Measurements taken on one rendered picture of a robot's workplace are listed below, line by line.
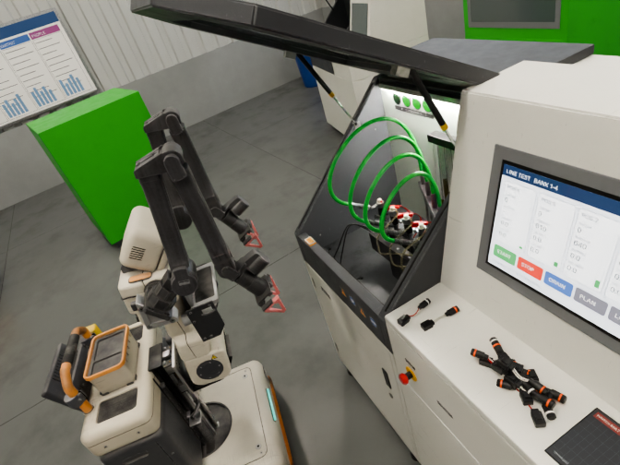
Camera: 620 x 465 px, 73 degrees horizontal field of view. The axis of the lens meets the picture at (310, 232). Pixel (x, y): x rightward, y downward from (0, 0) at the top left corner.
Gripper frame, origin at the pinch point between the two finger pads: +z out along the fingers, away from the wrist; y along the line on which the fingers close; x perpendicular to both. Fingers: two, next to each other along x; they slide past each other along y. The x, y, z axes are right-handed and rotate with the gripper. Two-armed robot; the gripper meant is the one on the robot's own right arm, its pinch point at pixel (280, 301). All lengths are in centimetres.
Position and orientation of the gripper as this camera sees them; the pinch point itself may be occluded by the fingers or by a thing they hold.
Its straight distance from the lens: 147.2
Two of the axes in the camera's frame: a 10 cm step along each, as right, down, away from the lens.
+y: -2.8, -4.7, 8.4
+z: 6.6, 5.4, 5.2
